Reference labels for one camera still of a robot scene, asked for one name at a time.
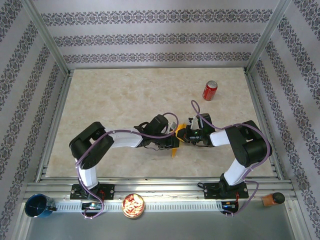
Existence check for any blue mug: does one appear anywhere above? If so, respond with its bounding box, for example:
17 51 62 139
24 193 58 220

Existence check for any aluminium frame post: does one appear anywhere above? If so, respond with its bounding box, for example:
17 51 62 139
21 0 73 76
245 0 294 74

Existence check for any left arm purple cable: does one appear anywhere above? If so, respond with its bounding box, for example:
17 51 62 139
74 111 180 221

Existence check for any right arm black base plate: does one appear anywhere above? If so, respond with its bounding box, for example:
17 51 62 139
203 182 248 200

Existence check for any aluminium side rail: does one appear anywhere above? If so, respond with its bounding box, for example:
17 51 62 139
242 66 285 181
34 69 75 182

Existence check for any round bowl of red food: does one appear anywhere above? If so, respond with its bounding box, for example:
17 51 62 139
121 192 146 220

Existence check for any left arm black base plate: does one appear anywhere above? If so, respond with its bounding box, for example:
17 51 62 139
69 183 116 201

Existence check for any brown jar with black lid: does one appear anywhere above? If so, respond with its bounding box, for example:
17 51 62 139
261 191 286 208

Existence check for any grey metal shelf panel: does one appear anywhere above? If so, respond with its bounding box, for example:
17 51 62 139
24 209 296 240

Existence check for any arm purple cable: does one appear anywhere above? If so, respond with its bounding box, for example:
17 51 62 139
190 99 273 218
74 111 180 221

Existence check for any orange cloth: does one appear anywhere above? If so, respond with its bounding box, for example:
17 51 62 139
170 122 189 159

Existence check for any small controller board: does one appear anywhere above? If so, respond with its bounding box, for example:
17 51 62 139
221 201 240 210
81 202 103 210

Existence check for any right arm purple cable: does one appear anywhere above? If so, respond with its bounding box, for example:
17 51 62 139
190 99 273 218

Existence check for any aluminium rail under arm bases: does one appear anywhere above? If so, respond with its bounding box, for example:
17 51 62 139
24 177 297 201

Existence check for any white slotted cable duct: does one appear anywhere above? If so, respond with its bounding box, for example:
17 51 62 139
53 200 224 212

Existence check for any red soda can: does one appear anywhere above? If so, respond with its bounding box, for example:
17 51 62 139
202 79 218 102

